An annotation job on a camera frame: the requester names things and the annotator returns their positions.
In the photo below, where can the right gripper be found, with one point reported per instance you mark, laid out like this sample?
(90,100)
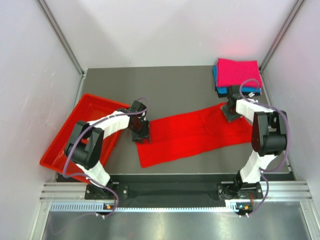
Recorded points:
(229,117)

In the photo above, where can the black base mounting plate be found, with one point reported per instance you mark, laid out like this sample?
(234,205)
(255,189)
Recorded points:
(213,186)

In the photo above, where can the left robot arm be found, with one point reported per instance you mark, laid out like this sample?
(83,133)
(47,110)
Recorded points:
(84,146)

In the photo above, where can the black folded t-shirt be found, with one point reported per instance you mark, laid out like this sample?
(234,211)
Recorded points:
(222,91)

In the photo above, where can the red plastic bin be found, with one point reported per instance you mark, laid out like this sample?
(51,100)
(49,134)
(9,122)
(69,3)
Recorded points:
(89,108)

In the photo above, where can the right aluminium frame post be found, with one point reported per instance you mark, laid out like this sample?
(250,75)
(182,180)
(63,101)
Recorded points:
(293,13)

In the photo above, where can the pink folded t-shirt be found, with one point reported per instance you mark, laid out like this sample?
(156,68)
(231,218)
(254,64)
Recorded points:
(232,72)

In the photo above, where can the aluminium frame post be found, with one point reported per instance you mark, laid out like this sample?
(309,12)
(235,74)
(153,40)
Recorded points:
(293,13)
(60,35)

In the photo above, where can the aluminium front rail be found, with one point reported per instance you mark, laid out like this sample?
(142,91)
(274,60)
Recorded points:
(70,197)

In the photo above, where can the red t-shirt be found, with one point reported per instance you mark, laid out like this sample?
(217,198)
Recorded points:
(189,134)

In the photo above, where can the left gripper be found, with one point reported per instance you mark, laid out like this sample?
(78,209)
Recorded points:
(144,134)

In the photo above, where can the blue folded t-shirt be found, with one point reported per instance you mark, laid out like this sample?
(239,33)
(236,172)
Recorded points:
(229,75)

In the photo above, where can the left aluminium frame post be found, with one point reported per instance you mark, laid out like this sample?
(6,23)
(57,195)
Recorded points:
(60,35)

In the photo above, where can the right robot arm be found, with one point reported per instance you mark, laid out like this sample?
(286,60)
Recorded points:
(268,140)

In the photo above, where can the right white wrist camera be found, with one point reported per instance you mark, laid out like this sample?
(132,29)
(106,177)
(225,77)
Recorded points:
(252,94)

